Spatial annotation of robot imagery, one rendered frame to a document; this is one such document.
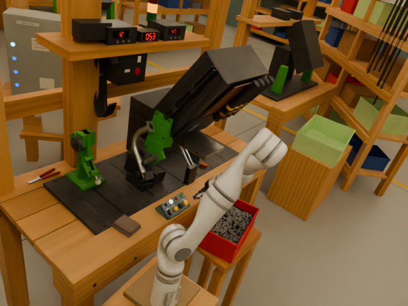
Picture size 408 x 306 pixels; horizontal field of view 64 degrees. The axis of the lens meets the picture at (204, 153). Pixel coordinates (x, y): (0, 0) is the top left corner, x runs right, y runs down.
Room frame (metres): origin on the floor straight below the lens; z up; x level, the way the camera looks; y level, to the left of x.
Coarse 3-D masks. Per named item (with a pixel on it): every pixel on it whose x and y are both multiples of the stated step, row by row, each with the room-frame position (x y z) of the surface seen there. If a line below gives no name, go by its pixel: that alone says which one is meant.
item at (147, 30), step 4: (144, 28) 1.65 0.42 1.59; (148, 28) 1.67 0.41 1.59; (140, 32) 1.56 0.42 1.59; (144, 32) 1.58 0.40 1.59; (148, 32) 1.60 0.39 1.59; (152, 32) 1.62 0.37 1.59; (156, 32) 1.64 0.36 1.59; (140, 36) 1.56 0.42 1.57; (144, 36) 1.58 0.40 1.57; (148, 36) 1.60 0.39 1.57; (156, 36) 1.64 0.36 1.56; (136, 40) 1.58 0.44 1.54; (140, 40) 1.56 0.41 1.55; (144, 40) 1.58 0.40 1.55; (148, 40) 1.60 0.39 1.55; (152, 40) 1.63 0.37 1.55; (156, 40) 1.65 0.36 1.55
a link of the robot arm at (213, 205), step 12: (216, 192) 0.80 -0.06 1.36; (204, 204) 0.78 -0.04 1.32; (216, 204) 0.78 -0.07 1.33; (228, 204) 0.79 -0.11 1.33; (204, 216) 0.76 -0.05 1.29; (216, 216) 0.77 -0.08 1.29; (192, 228) 0.74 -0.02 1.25; (204, 228) 0.75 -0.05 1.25; (180, 240) 0.72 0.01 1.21; (192, 240) 0.73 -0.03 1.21; (168, 252) 0.70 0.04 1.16; (180, 252) 0.71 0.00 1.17; (192, 252) 0.73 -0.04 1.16
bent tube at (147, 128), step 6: (144, 126) 1.40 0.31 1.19; (150, 126) 1.42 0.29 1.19; (138, 132) 1.40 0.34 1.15; (144, 132) 1.40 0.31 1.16; (132, 138) 1.41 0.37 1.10; (138, 138) 1.41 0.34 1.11; (132, 144) 1.39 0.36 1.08; (132, 150) 1.38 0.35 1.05; (138, 150) 1.40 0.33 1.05; (138, 156) 1.36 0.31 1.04; (138, 162) 1.34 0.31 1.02; (144, 168) 1.33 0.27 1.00
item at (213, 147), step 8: (184, 136) 1.51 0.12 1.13; (192, 136) 1.53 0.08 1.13; (200, 136) 1.55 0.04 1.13; (184, 144) 1.44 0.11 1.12; (192, 144) 1.44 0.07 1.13; (200, 144) 1.46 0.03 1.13; (208, 144) 1.48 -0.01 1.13; (216, 144) 1.50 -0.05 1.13; (192, 152) 1.41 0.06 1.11; (200, 152) 1.39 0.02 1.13; (208, 152) 1.40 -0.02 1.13; (216, 152) 1.44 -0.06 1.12
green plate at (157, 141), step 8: (160, 112) 1.43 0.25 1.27; (152, 120) 1.43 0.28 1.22; (160, 120) 1.41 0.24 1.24; (168, 120) 1.39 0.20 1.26; (160, 128) 1.40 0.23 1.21; (168, 128) 1.38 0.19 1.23; (152, 136) 1.40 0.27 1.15; (160, 136) 1.38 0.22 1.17; (168, 136) 1.40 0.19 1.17; (144, 144) 1.40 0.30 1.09; (152, 144) 1.38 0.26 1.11; (160, 144) 1.36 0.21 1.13; (168, 144) 1.41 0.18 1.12; (152, 152) 1.37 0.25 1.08
